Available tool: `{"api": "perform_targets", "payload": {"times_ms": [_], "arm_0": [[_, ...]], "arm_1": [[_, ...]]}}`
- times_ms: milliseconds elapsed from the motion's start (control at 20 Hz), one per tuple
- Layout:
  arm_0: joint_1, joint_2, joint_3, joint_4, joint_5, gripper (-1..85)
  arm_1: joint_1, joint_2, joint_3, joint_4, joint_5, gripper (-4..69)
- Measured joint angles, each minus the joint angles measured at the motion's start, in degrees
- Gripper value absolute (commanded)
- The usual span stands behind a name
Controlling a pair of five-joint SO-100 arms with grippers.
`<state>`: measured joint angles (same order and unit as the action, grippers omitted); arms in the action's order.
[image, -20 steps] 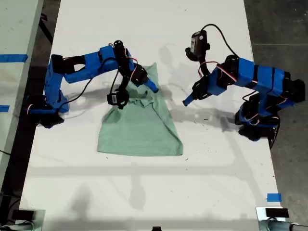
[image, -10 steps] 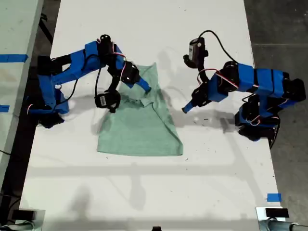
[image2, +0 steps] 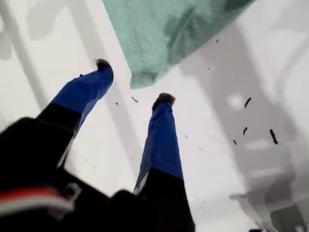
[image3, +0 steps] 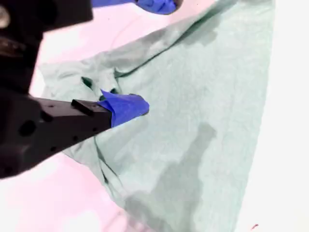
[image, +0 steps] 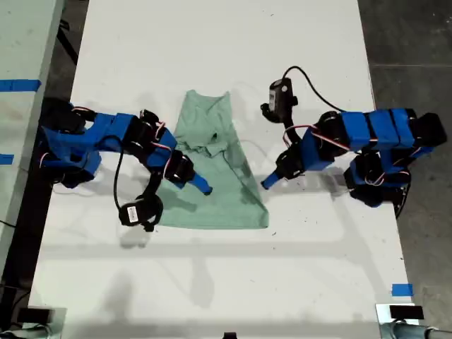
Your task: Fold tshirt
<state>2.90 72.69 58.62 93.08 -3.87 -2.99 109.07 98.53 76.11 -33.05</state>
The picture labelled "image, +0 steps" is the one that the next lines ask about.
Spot pale green T-shirt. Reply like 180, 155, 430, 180
155, 89, 271, 230

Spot square blue tape patch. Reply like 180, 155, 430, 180
391, 283, 414, 297

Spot long blue tape strip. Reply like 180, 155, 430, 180
0, 79, 42, 92

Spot small black box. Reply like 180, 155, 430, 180
389, 305, 424, 321
16, 307, 53, 324

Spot pale grey tube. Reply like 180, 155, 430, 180
0, 323, 50, 339
380, 319, 452, 339

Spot pale side bench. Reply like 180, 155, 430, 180
0, 0, 66, 273

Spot black stand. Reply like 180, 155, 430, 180
0, 285, 18, 319

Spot black camera stalk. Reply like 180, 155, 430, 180
260, 102, 301, 145
139, 171, 165, 233

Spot black camera cable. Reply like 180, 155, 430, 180
282, 66, 347, 114
112, 136, 125, 209

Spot black camera box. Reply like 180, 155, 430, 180
118, 201, 148, 227
268, 78, 298, 119

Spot black metal frame legs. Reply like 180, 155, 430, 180
58, 19, 79, 66

